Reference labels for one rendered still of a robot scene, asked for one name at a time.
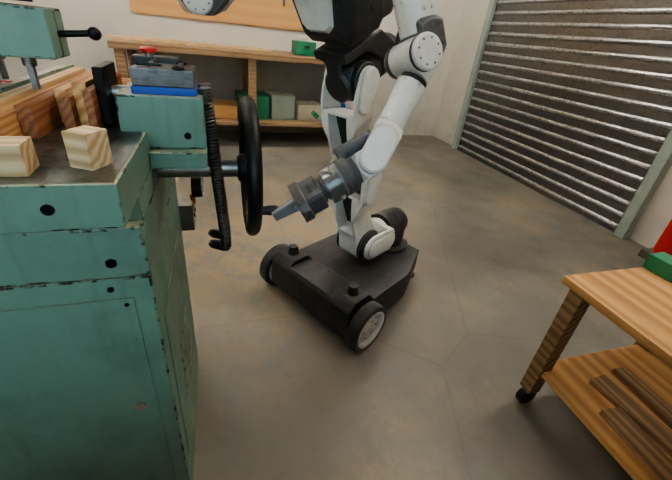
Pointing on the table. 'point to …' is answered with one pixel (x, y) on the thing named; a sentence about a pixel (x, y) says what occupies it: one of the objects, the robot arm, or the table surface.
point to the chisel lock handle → (81, 33)
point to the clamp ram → (106, 84)
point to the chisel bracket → (31, 33)
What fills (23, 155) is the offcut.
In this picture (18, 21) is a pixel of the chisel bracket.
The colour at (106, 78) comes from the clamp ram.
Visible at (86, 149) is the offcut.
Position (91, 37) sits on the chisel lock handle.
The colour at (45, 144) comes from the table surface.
